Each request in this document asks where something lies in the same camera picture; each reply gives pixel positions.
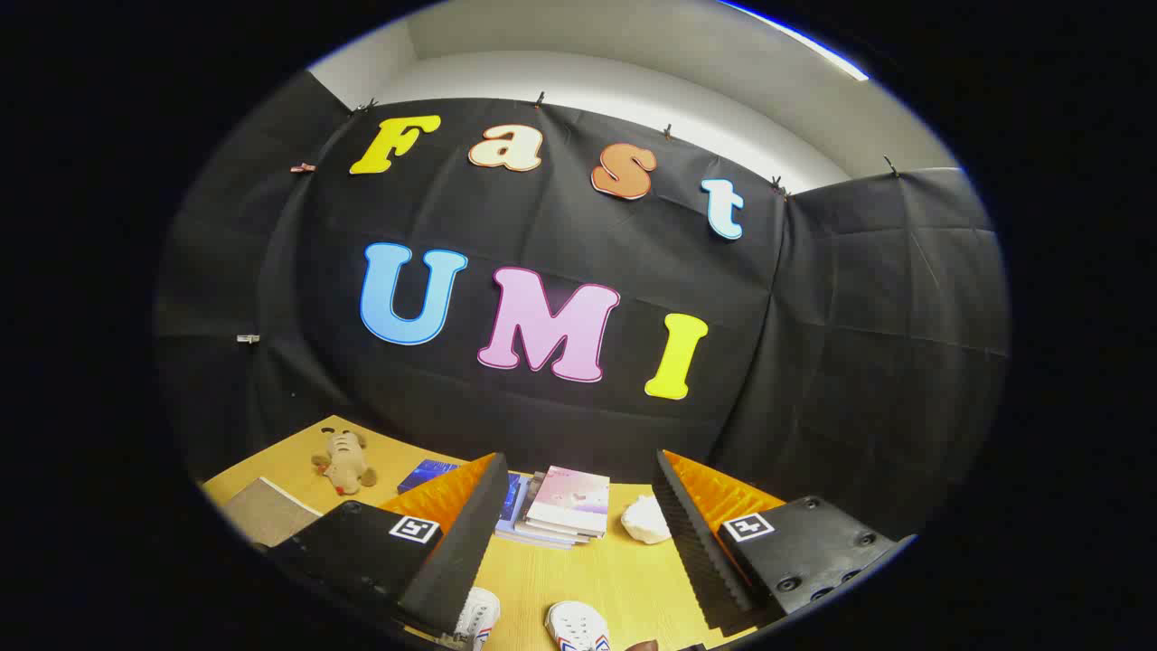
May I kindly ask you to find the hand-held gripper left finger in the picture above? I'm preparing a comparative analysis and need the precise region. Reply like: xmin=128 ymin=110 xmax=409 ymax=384
xmin=265 ymin=450 xmax=512 ymax=637

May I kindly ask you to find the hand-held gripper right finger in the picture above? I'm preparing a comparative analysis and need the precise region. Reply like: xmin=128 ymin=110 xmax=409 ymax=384
xmin=651 ymin=448 xmax=918 ymax=638

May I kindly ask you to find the white canvas shoe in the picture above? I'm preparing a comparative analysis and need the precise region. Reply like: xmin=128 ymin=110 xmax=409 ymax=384
xmin=544 ymin=600 xmax=611 ymax=651
xmin=449 ymin=586 xmax=501 ymax=651

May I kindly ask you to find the beige fabric storage box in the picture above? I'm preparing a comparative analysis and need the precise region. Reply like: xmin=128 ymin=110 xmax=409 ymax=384
xmin=221 ymin=477 xmax=324 ymax=549

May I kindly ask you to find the white crumpled paper ball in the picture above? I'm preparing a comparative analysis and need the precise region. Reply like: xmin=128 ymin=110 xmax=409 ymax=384
xmin=620 ymin=494 xmax=674 ymax=546

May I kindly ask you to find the pale blue book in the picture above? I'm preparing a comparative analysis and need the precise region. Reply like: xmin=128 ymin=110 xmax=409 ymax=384
xmin=495 ymin=515 xmax=599 ymax=550

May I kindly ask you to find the blue cover book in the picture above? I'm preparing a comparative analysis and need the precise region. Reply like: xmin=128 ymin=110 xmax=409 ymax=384
xmin=398 ymin=459 xmax=527 ymax=530

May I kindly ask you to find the dark grey book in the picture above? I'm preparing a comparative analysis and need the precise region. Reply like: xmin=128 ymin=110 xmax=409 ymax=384
xmin=515 ymin=470 xmax=547 ymax=524

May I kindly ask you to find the pink cover book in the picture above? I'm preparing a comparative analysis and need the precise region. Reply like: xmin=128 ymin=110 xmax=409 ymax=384
xmin=526 ymin=466 xmax=611 ymax=536

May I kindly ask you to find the beige plush dog toy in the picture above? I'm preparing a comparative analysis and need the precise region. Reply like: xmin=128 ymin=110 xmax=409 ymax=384
xmin=311 ymin=428 xmax=379 ymax=496

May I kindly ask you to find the black backdrop cloth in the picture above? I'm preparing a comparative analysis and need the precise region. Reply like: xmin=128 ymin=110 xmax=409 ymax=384
xmin=154 ymin=71 xmax=1011 ymax=543

